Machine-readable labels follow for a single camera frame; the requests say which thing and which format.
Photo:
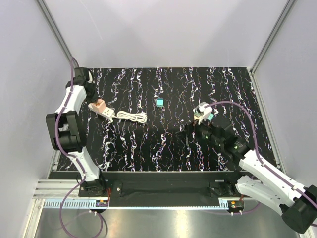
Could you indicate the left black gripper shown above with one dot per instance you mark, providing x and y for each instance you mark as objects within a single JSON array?
[{"x": 93, "y": 98}]

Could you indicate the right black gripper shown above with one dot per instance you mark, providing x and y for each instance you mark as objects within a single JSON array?
[{"x": 189, "y": 128}]

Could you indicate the beige cube adapter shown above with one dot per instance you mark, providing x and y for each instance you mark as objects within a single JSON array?
[{"x": 100, "y": 105}]

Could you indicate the teal plug adapter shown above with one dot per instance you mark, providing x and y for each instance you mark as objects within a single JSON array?
[{"x": 210, "y": 117}]

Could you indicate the blue plug adapter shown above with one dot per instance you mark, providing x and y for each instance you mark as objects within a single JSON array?
[{"x": 159, "y": 103}]

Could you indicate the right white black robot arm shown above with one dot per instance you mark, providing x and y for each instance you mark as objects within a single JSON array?
[{"x": 293, "y": 201}]

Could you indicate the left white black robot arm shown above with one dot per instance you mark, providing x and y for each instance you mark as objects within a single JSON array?
[{"x": 68, "y": 135}]

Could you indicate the black marbled table mat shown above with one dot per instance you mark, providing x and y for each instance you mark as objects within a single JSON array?
[{"x": 126, "y": 146}]

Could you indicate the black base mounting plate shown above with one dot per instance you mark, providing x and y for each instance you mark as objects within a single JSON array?
[{"x": 163, "y": 189}]

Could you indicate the left aluminium frame post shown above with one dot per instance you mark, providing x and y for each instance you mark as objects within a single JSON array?
[{"x": 44, "y": 9}]

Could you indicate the aluminium frame post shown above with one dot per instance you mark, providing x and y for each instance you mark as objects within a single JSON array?
[
  {"x": 44, "y": 9},
  {"x": 275, "y": 30}
]

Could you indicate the slotted cable duct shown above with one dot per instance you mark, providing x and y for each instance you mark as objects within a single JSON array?
[{"x": 76, "y": 203}]

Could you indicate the right aluminium frame post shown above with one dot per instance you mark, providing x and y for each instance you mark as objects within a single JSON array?
[{"x": 275, "y": 30}]

